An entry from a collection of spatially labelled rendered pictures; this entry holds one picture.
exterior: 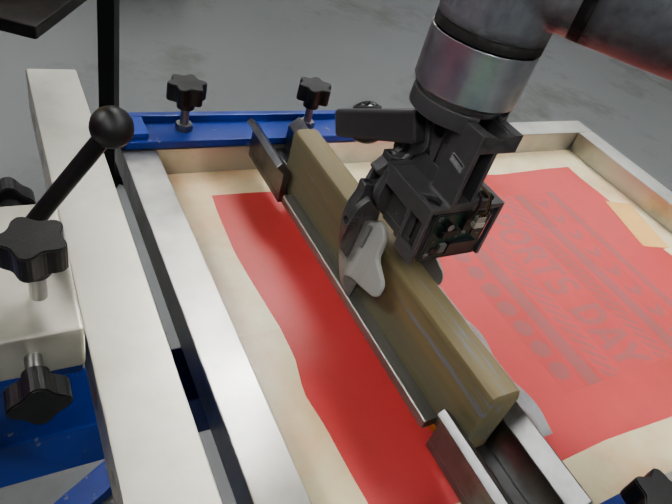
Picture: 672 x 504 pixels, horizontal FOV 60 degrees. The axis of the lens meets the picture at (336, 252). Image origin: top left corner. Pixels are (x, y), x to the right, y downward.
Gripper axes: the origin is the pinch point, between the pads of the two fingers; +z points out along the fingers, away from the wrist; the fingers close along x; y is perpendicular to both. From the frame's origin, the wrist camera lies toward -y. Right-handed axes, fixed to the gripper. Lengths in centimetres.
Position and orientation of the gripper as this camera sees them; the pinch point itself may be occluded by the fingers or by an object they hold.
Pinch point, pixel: (370, 274)
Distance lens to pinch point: 55.1
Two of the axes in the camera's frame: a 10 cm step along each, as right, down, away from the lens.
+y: 4.3, 6.6, -6.1
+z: -2.4, 7.4, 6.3
